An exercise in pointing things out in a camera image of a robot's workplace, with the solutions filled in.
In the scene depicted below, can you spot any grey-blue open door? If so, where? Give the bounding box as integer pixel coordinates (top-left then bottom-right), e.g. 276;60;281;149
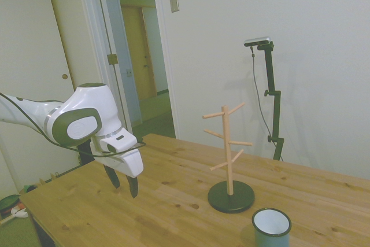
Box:
94;0;144;128

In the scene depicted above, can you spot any grey camera on stand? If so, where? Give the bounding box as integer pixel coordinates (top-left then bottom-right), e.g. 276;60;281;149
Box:
244;35;273;47

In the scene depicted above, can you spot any black jointed camera stand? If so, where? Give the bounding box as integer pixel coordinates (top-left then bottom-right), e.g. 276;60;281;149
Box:
256;41;284;161

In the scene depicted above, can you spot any wooden hallway door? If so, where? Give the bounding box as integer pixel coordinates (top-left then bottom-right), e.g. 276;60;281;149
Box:
141;6;158;97

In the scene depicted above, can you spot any dark wrist camera box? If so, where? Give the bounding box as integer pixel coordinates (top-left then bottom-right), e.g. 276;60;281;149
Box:
79;139;95;167

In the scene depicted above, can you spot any white and orange item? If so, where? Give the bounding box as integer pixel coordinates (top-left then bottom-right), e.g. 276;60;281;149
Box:
11;205;29;219

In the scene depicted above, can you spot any blue enamel mug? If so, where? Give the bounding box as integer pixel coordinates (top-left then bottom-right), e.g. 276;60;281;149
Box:
250;208;292;247

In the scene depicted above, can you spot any wooden mug tree black base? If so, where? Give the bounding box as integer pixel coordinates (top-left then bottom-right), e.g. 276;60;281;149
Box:
202;102;256;213

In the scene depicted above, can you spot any white closet door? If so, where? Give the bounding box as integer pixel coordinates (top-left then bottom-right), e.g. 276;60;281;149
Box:
0;0;87;198

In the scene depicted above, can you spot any green item on floor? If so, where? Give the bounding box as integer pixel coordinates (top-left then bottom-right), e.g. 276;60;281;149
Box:
0;194;20;210

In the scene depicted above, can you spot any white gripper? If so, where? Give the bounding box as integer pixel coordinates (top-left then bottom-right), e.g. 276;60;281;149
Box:
91;139;145;200

